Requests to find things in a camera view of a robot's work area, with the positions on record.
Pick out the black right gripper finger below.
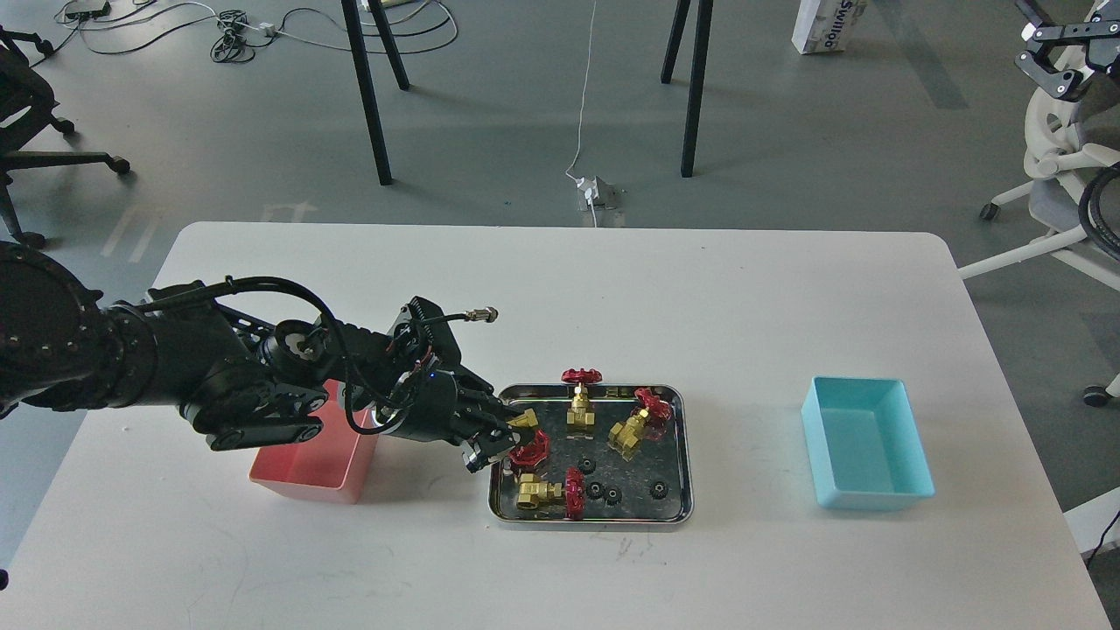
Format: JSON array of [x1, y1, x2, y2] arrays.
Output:
[[1015, 1, 1119, 102]]

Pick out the shiny metal tray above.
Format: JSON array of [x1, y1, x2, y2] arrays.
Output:
[[488, 383, 693, 528]]

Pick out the white power adapter on floor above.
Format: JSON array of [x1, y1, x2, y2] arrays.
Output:
[[576, 176, 620, 212]]

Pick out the black office chair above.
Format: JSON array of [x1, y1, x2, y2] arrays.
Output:
[[1, 31, 131, 249]]

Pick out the cable bundle on floor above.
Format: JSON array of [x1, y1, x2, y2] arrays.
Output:
[[52, 0, 459, 64]]

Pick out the white cable on floor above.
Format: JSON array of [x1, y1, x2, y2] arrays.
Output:
[[564, 0, 600, 228]]

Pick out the light blue plastic box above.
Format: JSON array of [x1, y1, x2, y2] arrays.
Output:
[[801, 376, 935, 511]]

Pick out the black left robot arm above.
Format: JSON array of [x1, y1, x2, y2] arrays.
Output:
[[1, 241, 536, 472]]

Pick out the white cardboard box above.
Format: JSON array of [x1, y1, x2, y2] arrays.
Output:
[[791, 0, 868, 55]]

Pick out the black stand leg right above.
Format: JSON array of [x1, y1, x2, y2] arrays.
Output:
[[660, 0, 715, 179]]

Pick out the brass valve bottom red handle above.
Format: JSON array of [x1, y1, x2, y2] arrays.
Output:
[[515, 467, 585, 520]]

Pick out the black stand leg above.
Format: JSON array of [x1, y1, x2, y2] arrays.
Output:
[[340, 1, 410, 185], [660, 0, 715, 179]]

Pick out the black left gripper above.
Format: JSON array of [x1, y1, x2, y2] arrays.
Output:
[[377, 367, 539, 473]]

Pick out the white office chair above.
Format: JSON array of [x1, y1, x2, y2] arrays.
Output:
[[958, 0, 1120, 409]]

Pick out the black stand leg left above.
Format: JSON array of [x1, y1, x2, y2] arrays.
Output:
[[340, 1, 410, 185]]

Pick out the brass valve top red handle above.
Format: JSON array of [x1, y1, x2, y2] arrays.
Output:
[[561, 368, 603, 439]]

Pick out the pink plastic box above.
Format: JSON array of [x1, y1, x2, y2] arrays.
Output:
[[248, 381, 379, 504]]

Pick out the brass valve red handle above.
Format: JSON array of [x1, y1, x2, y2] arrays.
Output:
[[507, 409, 550, 473], [515, 467, 585, 520], [561, 368, 603, 439], [607, 387, 675, 462]]

